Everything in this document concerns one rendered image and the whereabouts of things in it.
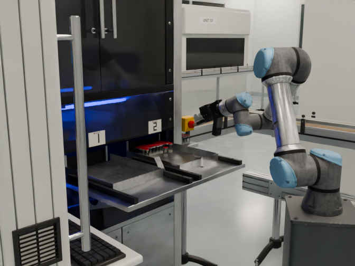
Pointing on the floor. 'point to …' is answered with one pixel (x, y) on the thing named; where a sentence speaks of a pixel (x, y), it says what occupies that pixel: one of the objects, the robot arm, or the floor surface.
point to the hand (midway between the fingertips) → (195, 125)
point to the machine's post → (173, 136)
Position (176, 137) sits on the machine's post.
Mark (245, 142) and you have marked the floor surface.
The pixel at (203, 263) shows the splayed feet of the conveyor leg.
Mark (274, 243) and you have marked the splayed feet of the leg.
